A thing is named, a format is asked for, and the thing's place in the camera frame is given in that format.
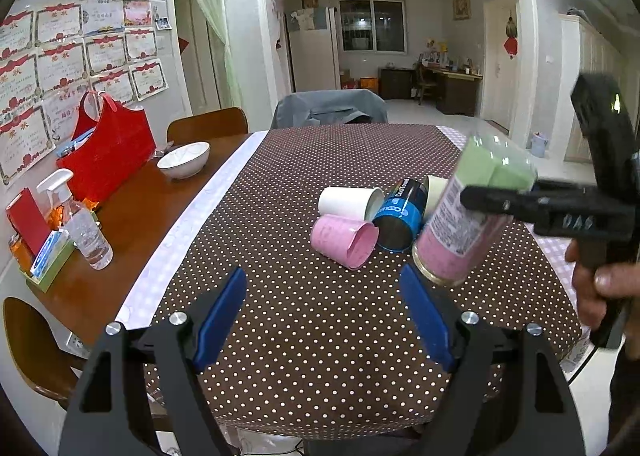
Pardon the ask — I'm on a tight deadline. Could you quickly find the person's right forearm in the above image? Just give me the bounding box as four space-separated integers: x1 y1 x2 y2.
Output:
611 318 640 456

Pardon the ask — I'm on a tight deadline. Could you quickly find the white power strip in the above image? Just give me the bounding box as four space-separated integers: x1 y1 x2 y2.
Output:
64 331 92 358

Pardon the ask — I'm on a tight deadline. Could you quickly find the wooden desk chair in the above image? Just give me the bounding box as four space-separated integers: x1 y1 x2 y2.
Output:
414 63 438 104

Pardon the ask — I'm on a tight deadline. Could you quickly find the blue and white packet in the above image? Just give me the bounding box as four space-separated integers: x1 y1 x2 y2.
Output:
30 230 69 277

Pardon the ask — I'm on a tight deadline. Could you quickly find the cream paper cup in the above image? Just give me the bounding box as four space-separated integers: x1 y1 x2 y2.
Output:
424 175 451 232

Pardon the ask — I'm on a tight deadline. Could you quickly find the person's right hand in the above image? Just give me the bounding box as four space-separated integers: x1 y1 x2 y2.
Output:
565 236 640 334

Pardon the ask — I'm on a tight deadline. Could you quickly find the red gift bag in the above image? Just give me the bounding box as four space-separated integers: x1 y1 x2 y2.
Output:
57 91 157 209

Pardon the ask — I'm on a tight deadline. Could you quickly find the green curtain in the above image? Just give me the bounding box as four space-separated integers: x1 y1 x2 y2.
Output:
170 0 243 109

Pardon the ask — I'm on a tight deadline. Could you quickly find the window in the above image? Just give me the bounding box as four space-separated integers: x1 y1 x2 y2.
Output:
339 0 407 53

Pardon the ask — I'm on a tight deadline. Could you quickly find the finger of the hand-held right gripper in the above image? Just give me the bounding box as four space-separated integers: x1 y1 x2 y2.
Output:
459 182 541 224

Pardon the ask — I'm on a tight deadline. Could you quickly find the grey covered chair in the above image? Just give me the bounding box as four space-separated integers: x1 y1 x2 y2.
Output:
271 90 390 131

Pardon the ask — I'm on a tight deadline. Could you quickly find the white refrigerator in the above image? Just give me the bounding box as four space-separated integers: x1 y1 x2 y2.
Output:
287 6 342 92

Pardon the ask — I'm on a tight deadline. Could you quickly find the red door ornament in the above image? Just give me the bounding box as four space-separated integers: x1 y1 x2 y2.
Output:
502 11 521 59

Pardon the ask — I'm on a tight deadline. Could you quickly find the spray bottle with orange liquid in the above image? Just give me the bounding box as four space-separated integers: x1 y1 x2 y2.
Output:
36 169 76 232

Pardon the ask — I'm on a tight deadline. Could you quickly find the white wardrobe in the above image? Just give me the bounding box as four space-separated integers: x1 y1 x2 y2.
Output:
559 11 626 164

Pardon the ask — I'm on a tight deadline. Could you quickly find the white paper cup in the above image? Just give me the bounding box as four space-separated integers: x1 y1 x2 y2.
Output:
318 186 385 223

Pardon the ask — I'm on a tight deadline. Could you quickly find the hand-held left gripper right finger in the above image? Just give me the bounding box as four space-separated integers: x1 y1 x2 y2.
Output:
399 263 587 456

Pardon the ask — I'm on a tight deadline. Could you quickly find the brown wooden chair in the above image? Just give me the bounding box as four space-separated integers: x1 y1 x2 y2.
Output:
2 297 87 408
166 107 249 144

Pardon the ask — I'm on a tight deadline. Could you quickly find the black cable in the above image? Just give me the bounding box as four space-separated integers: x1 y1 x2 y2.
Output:
565 343 598 379

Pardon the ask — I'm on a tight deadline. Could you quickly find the green tray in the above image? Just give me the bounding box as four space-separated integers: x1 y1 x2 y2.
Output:
20 228 76 293

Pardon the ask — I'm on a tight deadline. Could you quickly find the white door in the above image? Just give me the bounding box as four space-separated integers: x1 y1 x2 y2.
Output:
482 0 518 132

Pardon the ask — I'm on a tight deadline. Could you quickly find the pink can with green cap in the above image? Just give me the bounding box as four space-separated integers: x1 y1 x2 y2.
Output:
412 133 538 287

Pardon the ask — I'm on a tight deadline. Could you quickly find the dark wooden desk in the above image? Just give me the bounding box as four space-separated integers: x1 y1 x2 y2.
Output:
378 63 484 116

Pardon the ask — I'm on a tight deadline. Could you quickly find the wooden dining table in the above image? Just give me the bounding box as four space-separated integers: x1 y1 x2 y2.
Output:
25 133 251 352

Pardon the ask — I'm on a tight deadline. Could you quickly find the brown polka dot tablecloth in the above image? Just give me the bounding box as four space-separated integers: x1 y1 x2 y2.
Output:
142 123 583 437

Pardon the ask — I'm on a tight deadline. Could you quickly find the white bowl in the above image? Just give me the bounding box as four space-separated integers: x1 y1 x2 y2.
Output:
157 141 211 180

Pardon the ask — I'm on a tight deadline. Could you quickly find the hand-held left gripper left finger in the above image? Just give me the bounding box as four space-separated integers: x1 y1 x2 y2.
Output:
57 266 249 456

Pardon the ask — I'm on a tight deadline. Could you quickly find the clear plastic bottle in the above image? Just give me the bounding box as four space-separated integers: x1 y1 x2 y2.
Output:
64 196 114 270

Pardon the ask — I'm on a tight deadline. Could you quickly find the blue metal can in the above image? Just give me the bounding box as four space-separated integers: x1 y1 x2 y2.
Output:
372 178 430 253

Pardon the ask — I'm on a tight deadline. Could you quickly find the wall of award certificates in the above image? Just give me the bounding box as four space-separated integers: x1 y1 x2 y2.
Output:
0 0 168 187

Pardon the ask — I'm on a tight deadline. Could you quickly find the pink paper cup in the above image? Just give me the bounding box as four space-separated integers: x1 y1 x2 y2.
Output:
310 214 377 271

